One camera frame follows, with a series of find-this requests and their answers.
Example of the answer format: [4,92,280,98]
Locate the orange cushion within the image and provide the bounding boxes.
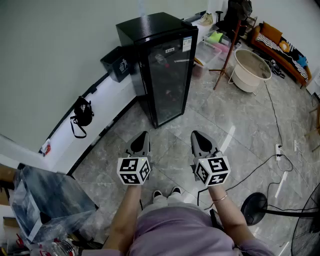
[259,21,283,45]

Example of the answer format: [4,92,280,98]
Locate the flower-shaped cushion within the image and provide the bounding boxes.
[278,40,291,53]

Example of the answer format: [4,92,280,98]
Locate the brown cardboard box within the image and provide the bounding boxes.
[0,163,16,206]

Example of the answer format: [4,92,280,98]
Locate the black standing fan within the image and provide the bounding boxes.
[240,182,320,256]

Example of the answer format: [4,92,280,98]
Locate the white water dispenser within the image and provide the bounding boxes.
[306,66,320,97]

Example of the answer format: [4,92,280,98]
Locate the pack of clear water bottles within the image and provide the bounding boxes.
[29,237,83,256]

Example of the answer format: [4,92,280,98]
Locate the dark grey trash bin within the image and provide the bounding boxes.
[99,46,137,83]

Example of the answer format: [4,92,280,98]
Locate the round white tub table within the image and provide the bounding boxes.
[228,48,273,94]

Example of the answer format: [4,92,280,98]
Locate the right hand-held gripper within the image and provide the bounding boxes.
[190,130,231,187]

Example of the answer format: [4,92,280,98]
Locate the dark clothes on rack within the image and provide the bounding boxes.
[223,0,253,28]

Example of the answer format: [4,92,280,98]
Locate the pink cloth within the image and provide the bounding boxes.
[212,42,231,53]

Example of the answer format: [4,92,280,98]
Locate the person's right forearm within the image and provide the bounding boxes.
[208,186,258,247]

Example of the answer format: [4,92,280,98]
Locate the black office chair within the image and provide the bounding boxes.
[215,9,248,38]

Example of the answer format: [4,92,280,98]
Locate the person's left forearm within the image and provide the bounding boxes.
[102,184,142,251]

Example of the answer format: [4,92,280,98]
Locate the person's lilac shirt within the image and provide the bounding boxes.
[82,202,276,256]

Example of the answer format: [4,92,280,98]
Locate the black shoulder bag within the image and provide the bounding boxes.
[69,96,95,139]

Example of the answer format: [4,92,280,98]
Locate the black glass-door mini fridge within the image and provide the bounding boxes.
[115,11,193,126]

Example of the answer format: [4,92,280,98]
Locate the red and white packet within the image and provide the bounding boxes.
[39,138,52,157]

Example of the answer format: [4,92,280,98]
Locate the beige fabric bag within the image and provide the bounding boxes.
[198,12,214,27]

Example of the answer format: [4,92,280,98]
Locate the blue star cushion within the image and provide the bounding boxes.
[296,55,309,68]

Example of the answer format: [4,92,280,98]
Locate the black plastic-wrapped table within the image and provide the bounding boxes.
[11,163,100,245]

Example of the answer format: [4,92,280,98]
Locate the white cable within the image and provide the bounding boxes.
[291,122,320,171]

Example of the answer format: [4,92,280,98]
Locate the long black floor cable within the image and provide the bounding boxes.
[263,81,284,148]

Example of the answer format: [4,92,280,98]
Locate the person's light grey trousers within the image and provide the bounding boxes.
[151,194,184,210]

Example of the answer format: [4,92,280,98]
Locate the black and white striped blanket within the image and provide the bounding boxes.
[256,33,309,78]

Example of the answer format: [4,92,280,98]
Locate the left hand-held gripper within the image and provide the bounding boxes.
[116,130,153,186]

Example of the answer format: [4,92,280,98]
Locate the neon green cloth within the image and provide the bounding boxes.
[207,31,223,43]

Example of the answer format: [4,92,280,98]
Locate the wooden coat rack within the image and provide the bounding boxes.
[209,19,251,91]

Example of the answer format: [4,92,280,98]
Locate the clear plastic storage bin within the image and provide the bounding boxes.
[193,39,223,70]
[203,29,242,55]

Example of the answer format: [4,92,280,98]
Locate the orange sofa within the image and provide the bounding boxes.
[249,21,313,88]

